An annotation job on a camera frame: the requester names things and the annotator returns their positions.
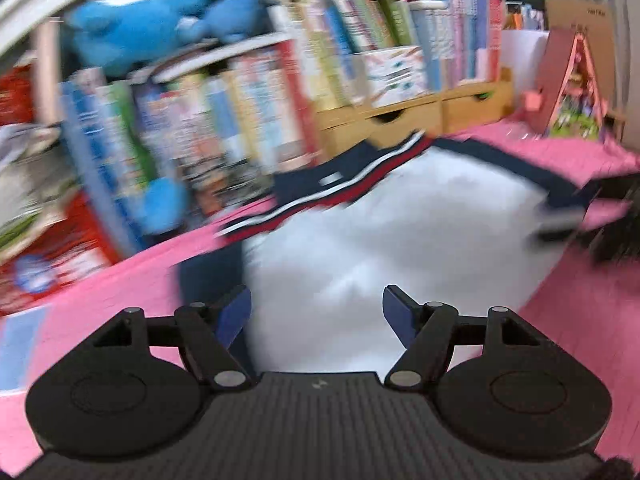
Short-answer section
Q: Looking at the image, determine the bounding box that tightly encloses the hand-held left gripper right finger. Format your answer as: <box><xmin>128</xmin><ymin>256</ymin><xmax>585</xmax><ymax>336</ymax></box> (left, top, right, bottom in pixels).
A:
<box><xmin>381</xmin><ymin>285</ymin><xmax>546</xmax><ymax>392</ymax></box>

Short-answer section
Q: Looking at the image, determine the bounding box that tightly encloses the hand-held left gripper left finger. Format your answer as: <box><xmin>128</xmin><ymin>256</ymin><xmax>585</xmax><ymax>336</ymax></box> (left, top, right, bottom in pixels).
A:
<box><xmin>91</xmin><ymin>285</ymin><xmax>253</xmax><ymax>393</ymax></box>

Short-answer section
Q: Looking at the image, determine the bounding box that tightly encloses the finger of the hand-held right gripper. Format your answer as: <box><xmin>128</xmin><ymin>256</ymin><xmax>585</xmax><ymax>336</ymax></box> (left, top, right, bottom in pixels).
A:
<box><xmin>532</xmin><ymin>205</ymin><xmax>588</xmax><ymax>243</ymax></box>

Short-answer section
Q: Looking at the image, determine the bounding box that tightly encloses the navy and white jacket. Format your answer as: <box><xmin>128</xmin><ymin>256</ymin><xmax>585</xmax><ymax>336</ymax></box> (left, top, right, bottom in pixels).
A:
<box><xmin>177</xmin><ymin>130</ymin><xmax>601</xmax><ymax>376</ymax></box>

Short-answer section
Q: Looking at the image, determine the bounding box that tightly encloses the round blue plush ball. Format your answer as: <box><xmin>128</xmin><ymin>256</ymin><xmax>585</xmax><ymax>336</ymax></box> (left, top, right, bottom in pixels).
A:
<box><xmin>142</xmin><ymin>177</ymin><xmax>189</xmax><ymax>234</ymax></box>

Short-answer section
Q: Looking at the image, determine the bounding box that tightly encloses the pink wooden toy house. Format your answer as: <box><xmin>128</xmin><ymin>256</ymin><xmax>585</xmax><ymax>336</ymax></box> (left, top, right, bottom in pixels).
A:
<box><xmin>522</xmin><ymin>27</ymin><xmax>628</xmax><ymax>141</ymax></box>

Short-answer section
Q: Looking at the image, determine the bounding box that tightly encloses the white paper sheet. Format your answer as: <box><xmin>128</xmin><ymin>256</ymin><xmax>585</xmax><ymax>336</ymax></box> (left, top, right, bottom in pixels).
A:
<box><xmin>500</xmin><ymin>30</ymin><xmax>551</xmax><ymax>121</ymax></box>

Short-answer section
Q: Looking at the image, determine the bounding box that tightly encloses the large red plastic crate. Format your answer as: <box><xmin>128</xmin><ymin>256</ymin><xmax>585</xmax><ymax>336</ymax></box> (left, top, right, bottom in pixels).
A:
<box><xmin>0</xmin><ymin>192</ymin><xmax>123</xmax><ymax>316</ymax></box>

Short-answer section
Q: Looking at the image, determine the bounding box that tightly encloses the wooden drawer organizer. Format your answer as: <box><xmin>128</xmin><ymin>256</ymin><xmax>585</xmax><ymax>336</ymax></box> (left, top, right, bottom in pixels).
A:
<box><xmin>315</xmin><ymin>67</ymin><xmax>516</xmax><ymax>161</ymax></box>

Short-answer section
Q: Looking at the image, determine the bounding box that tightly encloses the row of thin blue books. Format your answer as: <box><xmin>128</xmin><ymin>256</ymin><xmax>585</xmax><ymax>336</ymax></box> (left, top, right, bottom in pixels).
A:
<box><xmin>60</xmin><ymin>67</ymin><xmax>191</xmax><ymax>256</ymax></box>

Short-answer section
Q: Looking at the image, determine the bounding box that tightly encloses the brown cardboard box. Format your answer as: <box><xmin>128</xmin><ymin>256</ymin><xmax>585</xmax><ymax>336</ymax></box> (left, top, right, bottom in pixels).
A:
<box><xmin>545</xmin><ymin>0</ymin><xmax>617</xmax><ymax>111</ymax></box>

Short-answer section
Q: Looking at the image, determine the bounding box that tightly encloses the light blue notebook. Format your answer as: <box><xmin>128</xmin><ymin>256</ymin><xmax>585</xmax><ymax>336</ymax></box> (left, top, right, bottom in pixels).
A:
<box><xmin>0</xmin><ymin>305</ymin><xmax>51</xmax><ymax>391</ymax></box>

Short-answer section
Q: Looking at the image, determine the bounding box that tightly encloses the row of colourful upright books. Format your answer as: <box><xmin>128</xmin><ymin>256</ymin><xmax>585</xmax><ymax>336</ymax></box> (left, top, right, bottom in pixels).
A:
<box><xmin>130</xmin><ymin>0</ymin><xmax>506</xmax><ymax>196</ymax></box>

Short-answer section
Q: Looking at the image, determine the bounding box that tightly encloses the white box with pencil print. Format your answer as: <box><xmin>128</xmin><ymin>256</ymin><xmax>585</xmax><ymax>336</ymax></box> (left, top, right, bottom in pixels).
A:
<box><xmin>362</xmin><ymin>46</ymin><xmax>430</xmax><ymax>106</ymax></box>

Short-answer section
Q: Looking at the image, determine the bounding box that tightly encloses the stack of paper booklets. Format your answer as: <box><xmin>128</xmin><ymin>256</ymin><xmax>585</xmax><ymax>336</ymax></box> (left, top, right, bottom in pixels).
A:
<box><xmin>0</xmin><ymin>125</ymin><xmax>81</xmax><ymax>261</ymax></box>

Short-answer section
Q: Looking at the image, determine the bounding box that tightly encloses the pale pink flat board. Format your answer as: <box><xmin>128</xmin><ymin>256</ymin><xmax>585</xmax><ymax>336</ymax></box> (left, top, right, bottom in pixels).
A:
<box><xmin>32</xmin><ymin>22</ymin><xmax>63</xmax><ymax>123</ymax></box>

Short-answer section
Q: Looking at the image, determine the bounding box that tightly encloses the small blue plush toy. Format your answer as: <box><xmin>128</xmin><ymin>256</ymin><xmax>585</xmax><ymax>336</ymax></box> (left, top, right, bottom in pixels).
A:
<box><xmin>200</xmin><ymin>0</ymin><xmax>273</xmax><ymax>44</ymax></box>

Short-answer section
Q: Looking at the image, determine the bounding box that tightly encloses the small red plastic crate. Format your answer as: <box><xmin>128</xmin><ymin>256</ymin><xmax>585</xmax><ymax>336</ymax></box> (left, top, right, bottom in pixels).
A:
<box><xmin>0</xmin><ymin>62</ymin><xmax>36</xmax><ymax>126</ymax></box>

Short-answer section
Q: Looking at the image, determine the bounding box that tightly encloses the large blue plush toy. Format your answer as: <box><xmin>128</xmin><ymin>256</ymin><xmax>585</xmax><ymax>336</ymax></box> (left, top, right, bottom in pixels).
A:
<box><xmin>65</xmin><ymin>0</ymin><xmax>213</xmax><ymax>79</ymax></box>

